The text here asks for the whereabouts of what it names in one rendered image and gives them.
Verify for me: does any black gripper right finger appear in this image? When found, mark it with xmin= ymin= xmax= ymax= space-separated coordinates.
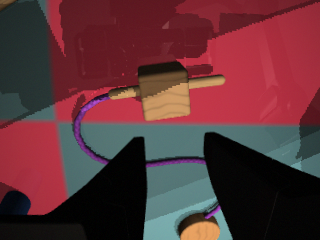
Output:
xmin=203 ymin=132 xmax=320 ymax=240

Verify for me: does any round wooden button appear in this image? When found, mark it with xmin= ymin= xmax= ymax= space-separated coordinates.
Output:
xmin=179 ymin=213 xmax=220 ymax=240

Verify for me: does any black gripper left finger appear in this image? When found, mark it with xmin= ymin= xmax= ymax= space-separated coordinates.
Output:
xmin=0 ymin=136 xmax=147 ymax=240

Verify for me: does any wooden stick with purple string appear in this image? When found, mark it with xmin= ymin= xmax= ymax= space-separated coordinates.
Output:
xmin=75 ymin=73 xmax=225 ymax=219

